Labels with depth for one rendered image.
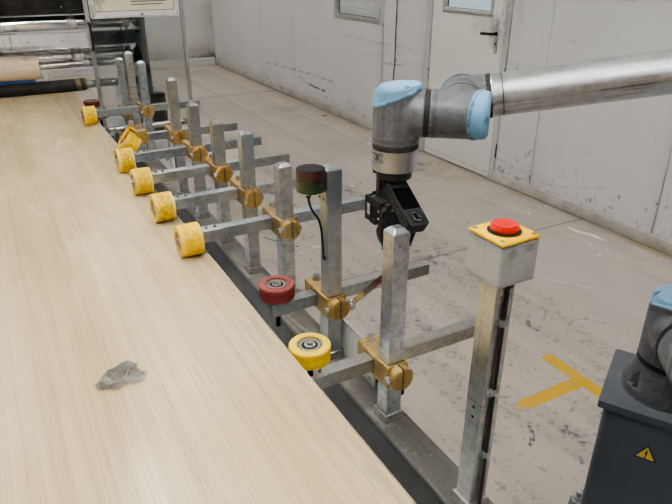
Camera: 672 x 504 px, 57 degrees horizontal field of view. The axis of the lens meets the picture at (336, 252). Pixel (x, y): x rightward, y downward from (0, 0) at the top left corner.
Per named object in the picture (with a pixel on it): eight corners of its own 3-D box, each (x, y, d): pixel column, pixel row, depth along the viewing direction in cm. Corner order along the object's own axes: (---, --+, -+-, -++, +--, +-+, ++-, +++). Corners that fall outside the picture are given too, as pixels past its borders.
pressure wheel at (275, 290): (286, 312, 147) (285, 270, 142) (301, 328, 141) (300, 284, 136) (255, 321, 144) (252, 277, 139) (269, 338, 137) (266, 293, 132)
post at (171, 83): (187, 197, 250) (174, 76, 229) (189, 200, 247) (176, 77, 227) (178, 198, 249) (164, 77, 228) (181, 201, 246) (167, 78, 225)
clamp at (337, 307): (323, 292, 151) (322, 274, 149) (350, 317, 141) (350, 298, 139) (302, 297, 149) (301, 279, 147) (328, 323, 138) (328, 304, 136)
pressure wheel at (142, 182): (147, 161, 190) (154, 180, 186) (147, 178, 196) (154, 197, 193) (127, 164, 187) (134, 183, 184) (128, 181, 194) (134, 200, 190)
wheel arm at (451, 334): (470, 331, 140) (472, 315, 138) (480, 338, 137) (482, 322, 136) (297, 389, 121) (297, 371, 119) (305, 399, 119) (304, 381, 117)
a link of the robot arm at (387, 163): (427, 149, 118) (385, 156, 114) (426, 173, 120) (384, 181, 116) (401, 138, 125) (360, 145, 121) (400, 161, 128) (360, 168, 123)
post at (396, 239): (389, 426, 133) (399, 221, 112) (398, 436, 130) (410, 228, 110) (376, 432, 131) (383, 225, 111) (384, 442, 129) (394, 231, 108)
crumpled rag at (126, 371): (138, 358, 113) (136, 347, 112) (151, 377, 108) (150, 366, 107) (88, 375, 108) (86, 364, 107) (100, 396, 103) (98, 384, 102)
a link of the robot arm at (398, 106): (425, 87, 109) (369, 85, 111) (421, 155, 115) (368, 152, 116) (427, 77, 118) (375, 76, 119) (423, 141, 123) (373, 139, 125)
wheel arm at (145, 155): (258, 142, 233) (257, 133, 232) (262, 145, 230) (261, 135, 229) (123, 161, 212) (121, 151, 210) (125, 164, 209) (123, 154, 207)
